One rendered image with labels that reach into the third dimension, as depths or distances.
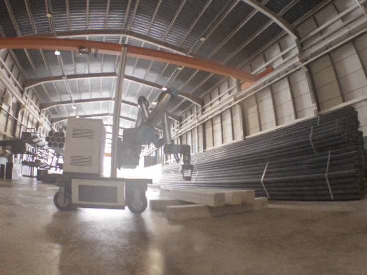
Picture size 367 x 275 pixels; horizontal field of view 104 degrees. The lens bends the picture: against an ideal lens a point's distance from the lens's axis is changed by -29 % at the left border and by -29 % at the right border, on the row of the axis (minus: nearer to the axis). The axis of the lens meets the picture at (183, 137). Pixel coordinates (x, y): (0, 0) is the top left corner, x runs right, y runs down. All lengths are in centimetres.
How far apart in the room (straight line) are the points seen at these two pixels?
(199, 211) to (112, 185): 74
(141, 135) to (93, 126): 49
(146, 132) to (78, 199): 81
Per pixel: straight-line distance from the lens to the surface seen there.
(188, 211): 158
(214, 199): 153
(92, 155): 182
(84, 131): 187
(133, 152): 176
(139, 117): 250
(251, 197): 175
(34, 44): 1107
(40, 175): 820
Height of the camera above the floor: 30
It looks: 12 degrees up
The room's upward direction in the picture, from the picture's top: 1 degrees counter-clockwise
